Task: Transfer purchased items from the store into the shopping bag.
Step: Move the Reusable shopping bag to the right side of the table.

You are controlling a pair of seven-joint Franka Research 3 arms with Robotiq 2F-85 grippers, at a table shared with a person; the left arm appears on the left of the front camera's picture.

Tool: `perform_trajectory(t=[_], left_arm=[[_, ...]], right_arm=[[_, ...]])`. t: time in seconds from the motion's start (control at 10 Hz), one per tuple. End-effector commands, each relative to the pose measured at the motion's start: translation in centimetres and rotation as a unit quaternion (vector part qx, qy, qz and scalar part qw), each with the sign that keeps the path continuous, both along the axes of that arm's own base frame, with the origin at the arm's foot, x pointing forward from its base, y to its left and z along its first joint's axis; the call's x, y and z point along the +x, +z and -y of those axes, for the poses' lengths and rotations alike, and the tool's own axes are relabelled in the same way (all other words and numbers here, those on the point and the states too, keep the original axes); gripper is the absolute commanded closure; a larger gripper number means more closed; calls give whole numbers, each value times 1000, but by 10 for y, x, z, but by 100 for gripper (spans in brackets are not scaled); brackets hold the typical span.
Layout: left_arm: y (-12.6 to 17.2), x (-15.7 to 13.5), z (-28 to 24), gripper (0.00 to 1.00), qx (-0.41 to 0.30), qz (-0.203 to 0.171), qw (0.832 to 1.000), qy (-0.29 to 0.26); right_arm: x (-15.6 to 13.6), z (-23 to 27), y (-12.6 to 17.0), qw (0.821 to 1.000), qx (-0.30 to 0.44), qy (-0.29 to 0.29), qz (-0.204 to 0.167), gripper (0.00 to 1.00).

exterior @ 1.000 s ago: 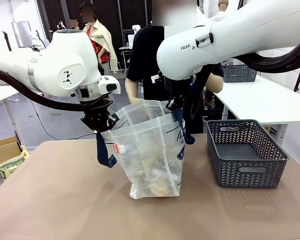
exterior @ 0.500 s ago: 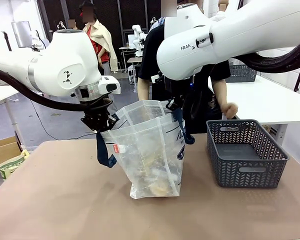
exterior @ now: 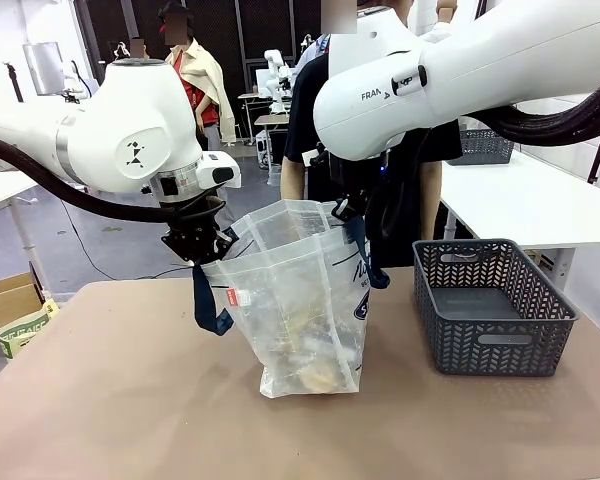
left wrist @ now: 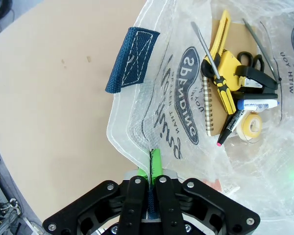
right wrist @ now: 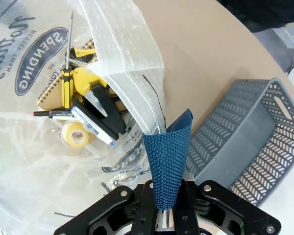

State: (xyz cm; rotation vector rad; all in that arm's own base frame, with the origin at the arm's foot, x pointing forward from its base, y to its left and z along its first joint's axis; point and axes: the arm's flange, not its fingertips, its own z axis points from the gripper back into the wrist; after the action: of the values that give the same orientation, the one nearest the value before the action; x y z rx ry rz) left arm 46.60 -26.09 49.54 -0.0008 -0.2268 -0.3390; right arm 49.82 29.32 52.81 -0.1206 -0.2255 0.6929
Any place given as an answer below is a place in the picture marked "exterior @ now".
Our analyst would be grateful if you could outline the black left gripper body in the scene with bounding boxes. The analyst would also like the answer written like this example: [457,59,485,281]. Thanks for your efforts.
[165,196,227,237]

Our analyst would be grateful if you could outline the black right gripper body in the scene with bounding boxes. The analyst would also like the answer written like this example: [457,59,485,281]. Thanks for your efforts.
[307,143,390,202]

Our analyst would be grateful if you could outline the clear shopping bag navy handles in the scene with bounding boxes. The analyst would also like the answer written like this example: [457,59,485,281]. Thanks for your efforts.
[192,198,392,400]

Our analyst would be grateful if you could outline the person right forearm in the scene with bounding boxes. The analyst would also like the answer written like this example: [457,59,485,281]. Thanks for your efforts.
[279,158,309,202]

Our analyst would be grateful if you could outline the person left forearm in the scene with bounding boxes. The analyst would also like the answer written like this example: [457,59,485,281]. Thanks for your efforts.
[418,160,444,242]

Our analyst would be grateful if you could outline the green white paper bag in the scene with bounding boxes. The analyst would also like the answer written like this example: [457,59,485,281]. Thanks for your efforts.
[0,298,61,360]

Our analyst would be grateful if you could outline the person in black t-shirt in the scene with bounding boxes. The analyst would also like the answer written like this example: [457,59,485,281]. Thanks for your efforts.
[279,0,464,269]

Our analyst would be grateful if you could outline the white computer tower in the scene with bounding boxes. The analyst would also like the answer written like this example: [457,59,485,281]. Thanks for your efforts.
[254,130,273,169]

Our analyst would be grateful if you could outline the small wooden background table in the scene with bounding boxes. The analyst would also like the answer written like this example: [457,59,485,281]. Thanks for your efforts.
[252,113,292,147]

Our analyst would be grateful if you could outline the mannequin with cream jacket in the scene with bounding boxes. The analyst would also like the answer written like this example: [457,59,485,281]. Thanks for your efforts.
[157,0,237,151]

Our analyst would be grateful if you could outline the white side table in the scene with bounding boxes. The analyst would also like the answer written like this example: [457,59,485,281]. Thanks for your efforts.
[437,147,600,301]

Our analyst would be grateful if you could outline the pale yellow packaged item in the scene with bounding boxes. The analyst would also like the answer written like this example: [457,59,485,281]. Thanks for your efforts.
[299,367,349,396]

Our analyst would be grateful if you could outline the brown cardboard box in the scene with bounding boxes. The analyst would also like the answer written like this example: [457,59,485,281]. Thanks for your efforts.
[0,272,44,336]

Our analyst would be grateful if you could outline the large grey plastic basket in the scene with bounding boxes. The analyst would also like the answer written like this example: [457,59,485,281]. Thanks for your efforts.
[412,238,582,378]

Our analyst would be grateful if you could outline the grey standing panel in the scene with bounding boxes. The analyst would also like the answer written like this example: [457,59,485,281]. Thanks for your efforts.
[22,42,66,96]

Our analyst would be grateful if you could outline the black tripod stand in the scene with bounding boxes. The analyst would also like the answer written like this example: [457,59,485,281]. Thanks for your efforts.
[2,62,26,104]

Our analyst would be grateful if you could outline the black left arm hose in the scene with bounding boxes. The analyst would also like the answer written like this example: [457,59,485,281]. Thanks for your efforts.
[0,129,226,226]

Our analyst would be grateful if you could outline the black arm hose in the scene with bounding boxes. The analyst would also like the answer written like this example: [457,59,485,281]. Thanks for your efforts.
[459,69,600,149]
[0,129,226,226]

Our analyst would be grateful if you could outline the black right arm hose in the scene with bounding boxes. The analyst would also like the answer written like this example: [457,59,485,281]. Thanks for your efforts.
[459,69,600,149]

